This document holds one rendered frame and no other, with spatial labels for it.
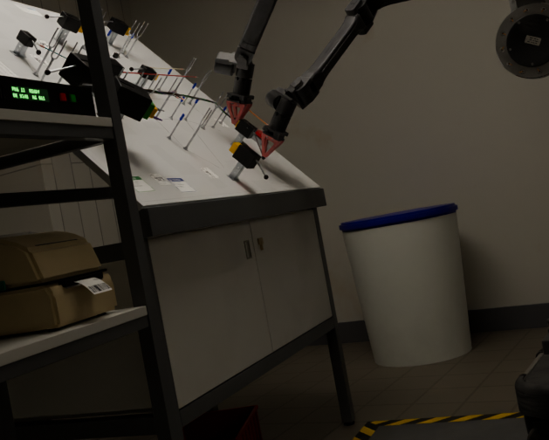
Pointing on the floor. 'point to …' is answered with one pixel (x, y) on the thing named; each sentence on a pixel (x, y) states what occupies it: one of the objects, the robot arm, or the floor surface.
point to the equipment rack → (17, 141)
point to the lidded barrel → (410, 285)
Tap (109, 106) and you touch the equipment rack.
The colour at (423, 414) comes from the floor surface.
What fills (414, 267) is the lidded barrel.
